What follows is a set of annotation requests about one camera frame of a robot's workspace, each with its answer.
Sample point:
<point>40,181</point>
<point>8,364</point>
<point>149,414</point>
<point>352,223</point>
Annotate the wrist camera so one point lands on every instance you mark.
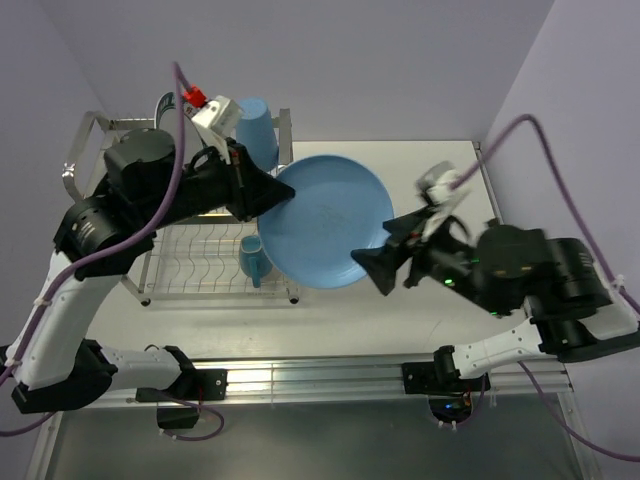
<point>436,187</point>
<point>214,119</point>

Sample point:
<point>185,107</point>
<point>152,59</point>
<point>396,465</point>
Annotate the white plate green rim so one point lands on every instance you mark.
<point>165,103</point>

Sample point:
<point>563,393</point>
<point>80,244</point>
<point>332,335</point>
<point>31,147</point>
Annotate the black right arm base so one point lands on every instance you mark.
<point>451,403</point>

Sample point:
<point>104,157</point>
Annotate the aluminium mounting rail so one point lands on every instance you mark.
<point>341,378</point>

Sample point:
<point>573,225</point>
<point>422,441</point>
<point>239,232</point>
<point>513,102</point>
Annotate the stainless steel dish rack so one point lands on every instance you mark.
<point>200,250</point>

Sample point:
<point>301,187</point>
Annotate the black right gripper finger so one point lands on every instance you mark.
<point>401,229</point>
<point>381,264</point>

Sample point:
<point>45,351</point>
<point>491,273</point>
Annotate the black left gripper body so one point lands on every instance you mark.
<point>212,185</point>

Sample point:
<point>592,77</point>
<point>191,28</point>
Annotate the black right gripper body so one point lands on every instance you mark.
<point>442,256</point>

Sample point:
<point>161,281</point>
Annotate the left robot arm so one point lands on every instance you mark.
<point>55,366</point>

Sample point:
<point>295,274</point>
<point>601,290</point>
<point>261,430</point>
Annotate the blue mug white inside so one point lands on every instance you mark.
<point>253,260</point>

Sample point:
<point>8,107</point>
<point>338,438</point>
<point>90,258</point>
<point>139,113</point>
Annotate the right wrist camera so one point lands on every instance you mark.
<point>436,187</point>

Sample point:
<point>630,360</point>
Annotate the blue plate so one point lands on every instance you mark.
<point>339,206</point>

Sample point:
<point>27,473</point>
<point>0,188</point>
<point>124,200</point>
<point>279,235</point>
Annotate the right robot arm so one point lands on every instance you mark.
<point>572,314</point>

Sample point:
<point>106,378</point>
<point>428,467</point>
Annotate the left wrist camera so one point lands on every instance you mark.
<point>214,119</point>

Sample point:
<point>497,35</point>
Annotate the tall blue plastic cup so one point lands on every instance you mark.
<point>256,132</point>

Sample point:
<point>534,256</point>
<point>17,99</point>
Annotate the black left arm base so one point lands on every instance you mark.
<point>180,408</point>

